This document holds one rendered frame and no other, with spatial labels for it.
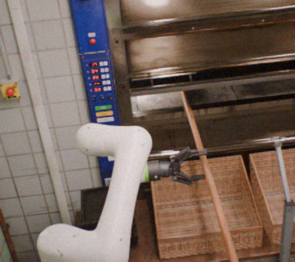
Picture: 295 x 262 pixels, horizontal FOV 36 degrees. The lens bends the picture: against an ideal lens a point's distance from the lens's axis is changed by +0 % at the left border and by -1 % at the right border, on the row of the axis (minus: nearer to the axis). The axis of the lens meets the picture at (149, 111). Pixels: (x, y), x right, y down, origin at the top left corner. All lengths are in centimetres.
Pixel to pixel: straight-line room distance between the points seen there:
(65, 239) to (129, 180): 27
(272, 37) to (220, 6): 34
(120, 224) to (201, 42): 123
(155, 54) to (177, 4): 28
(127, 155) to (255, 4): 115
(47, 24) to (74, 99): 43
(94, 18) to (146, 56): 34
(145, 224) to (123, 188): 122
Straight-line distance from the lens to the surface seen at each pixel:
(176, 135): 262
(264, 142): 230
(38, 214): 297
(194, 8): 229
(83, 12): 225
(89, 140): 163
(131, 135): 158
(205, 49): 239
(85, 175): 275
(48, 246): 148
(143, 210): 280
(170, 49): 237
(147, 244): 260
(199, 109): 255
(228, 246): 173
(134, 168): 154
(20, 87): 240
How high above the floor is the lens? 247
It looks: 30 degrees down
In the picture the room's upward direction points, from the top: 6 degrees counter-clockwise
